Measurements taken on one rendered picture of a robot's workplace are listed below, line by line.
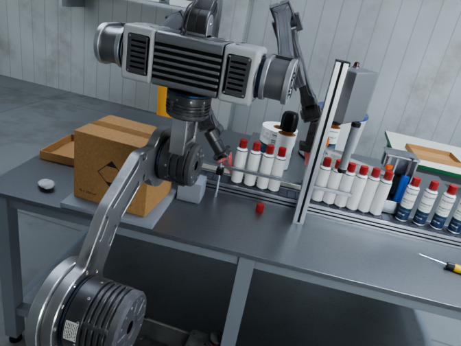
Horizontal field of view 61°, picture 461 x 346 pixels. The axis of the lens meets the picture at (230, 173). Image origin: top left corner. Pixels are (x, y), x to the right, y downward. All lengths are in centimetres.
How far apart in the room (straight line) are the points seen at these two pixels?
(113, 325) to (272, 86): 71
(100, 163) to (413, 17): 408
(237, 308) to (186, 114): 81
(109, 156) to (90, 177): 13
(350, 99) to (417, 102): 363
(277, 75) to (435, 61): 405
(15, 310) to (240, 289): 105
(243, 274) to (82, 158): 73
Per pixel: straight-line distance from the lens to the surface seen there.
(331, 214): 179
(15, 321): 215
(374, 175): 178
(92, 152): 151
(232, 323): 168
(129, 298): 100
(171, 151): 123
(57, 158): 194
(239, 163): 175
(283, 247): 151
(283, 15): 155
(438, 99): 514
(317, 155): 156
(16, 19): 655
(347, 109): 150
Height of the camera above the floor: 165
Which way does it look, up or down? 24 degrees down
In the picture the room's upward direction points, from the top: 10 degrees clockwise
